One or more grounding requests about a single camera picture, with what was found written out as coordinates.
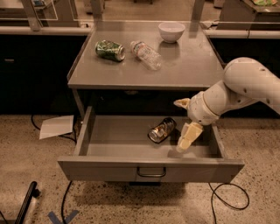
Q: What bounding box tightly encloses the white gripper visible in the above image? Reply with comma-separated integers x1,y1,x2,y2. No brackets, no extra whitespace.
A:
173,91,220,152

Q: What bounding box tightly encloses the orange soda can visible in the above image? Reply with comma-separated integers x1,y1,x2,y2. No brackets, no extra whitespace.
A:
148,117,177,144

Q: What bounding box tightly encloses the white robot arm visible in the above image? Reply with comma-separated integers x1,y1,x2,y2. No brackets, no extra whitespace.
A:
174,57,280,152

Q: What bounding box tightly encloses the grey metal counter cabinet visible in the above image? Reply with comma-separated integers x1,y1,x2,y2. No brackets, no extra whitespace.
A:
67,21,223,116

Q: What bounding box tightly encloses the open grey top drawer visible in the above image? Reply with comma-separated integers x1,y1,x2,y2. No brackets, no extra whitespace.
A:
58,107,244,183

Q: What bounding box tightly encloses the green soda can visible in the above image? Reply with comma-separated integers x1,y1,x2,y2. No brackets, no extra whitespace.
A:
95,40,125,62

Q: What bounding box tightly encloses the clear plastic water bottle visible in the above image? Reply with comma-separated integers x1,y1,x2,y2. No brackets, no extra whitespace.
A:
130,40,162,71

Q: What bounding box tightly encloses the white bowl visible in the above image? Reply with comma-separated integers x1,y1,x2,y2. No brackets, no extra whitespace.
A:
158,22,186,43

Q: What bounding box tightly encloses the white paper sheet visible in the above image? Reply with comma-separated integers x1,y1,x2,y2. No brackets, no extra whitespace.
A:
39,115,74,139

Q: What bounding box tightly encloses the blue tape cross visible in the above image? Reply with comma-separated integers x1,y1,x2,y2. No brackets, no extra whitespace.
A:
47,210,79,224

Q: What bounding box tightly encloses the black bar lower left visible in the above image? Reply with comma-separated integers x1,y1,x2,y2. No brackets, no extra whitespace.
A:
14,181,40,224

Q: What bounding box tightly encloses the black drawer handle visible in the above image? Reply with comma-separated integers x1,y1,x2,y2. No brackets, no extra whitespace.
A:
136,167,166,178

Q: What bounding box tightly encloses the black floor cable right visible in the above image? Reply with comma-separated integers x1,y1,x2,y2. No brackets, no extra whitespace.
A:
207,182,251,224

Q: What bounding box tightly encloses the black floor cable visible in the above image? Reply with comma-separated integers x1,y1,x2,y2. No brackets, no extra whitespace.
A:
60,179,74,224
207,182,251,224

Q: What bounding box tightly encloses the black cable behind paper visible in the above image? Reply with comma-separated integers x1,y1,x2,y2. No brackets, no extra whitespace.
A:
31,114,78,144

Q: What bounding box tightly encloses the black floor cable left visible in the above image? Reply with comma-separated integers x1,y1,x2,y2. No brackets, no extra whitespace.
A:
60,179,74,224

